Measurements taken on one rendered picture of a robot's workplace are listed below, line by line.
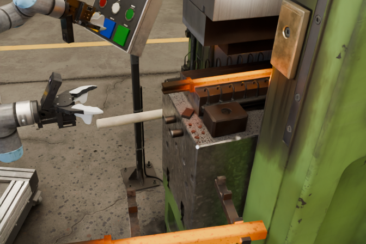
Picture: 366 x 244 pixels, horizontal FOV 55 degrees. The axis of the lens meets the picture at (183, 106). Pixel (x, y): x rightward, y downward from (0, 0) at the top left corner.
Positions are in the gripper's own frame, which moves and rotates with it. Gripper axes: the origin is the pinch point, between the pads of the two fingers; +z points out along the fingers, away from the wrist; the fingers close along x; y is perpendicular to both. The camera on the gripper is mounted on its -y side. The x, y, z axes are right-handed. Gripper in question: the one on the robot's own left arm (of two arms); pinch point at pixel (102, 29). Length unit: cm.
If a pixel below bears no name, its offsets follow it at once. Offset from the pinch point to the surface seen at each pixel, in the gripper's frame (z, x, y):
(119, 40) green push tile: 9.6, -0.4, -1.9
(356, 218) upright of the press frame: 46, -104, -22
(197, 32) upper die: -4, -49, 14
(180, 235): -33, -88, -23
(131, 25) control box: 10.4, -3.3, 5.5
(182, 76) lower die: 11.7, -37.7, -2.8
